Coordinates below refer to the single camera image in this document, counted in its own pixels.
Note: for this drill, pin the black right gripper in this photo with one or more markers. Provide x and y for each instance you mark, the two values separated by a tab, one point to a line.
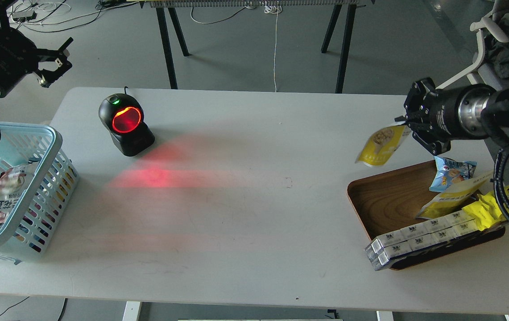
451	114

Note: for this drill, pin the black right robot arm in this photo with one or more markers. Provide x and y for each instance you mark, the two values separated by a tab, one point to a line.
494	118

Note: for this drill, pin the blue snack bag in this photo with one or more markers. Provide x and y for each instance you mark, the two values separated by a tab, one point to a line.
449	172

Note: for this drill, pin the red white snack bag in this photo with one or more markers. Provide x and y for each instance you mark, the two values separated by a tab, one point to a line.
13	184

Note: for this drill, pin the light blue plastic basket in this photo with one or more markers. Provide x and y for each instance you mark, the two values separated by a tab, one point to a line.
37	181

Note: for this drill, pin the wooden oval tray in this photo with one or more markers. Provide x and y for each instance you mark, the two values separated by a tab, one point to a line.
390	201

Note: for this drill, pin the black barcode scanner red window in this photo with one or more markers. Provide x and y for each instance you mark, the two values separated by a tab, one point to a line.
123	117

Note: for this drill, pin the long white box pack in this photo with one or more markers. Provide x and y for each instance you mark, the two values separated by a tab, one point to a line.
419	239

